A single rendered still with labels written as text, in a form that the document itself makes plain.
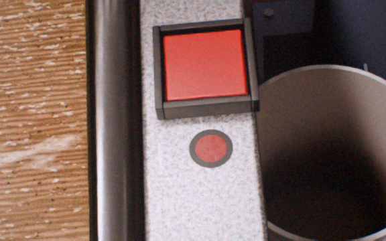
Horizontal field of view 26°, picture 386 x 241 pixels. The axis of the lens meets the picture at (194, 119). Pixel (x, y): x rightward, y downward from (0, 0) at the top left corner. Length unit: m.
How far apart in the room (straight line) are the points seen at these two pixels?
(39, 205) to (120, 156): 0.07
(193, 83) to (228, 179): 0.08
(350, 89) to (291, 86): 0.09
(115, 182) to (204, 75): 0.10
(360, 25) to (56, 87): 0.92
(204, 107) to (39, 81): 0.12
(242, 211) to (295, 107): 0.80
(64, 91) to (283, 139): 0.85
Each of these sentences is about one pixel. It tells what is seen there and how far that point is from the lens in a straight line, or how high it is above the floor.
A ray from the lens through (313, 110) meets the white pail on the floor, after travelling 1.40.
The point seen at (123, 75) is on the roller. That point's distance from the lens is 0.65.
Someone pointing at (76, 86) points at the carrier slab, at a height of 0.94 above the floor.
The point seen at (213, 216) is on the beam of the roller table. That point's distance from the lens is 0.58.
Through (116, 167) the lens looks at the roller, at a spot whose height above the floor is 0.92.
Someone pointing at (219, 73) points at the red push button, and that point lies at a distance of 0.62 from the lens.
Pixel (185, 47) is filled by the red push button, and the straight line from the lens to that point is 0.64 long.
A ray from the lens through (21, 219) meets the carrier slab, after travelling 0.58.
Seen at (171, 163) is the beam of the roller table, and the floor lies 0.92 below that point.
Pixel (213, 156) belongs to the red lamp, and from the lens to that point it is 0.60.
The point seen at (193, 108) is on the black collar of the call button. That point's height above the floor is 0.93.
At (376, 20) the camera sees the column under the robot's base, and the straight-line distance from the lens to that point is 1.48.
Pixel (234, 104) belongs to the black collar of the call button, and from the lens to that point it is 0.61.
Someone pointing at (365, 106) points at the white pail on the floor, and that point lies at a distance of 1.36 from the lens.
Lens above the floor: 1.45
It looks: 59 degrees down
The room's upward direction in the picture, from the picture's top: 9 degrees counter-clockwise
